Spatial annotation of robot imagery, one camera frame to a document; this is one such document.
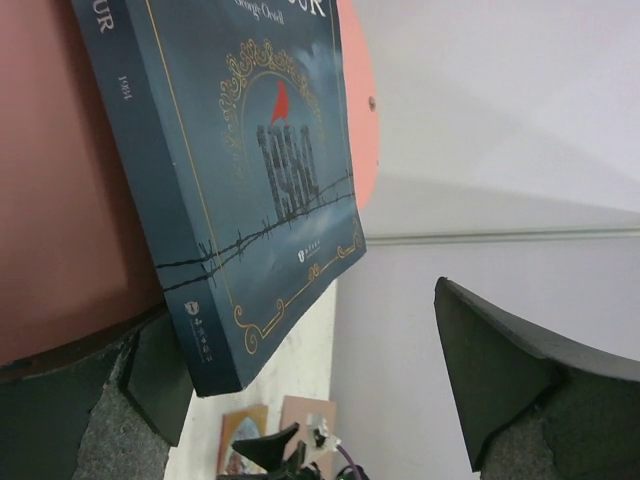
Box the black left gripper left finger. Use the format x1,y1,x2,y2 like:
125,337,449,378
1,305,193,479

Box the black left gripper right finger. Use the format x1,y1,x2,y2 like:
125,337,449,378
434,277,639,479

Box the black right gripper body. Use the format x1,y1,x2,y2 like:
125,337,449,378
232,422,320,480

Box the Nineteen Eighty-Four blue book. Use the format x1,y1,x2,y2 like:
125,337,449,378
73,1,366,397

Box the Othello orange book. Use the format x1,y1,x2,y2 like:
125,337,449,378
218,404,270,476

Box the brown file folder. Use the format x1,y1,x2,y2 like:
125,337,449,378
280,394,337,474

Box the pink three-tier shelf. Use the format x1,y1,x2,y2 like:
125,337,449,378
0,0,381,369

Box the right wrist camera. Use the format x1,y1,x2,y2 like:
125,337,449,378
306,413,341,455

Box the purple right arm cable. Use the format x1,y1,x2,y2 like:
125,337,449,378
337,444,371,480

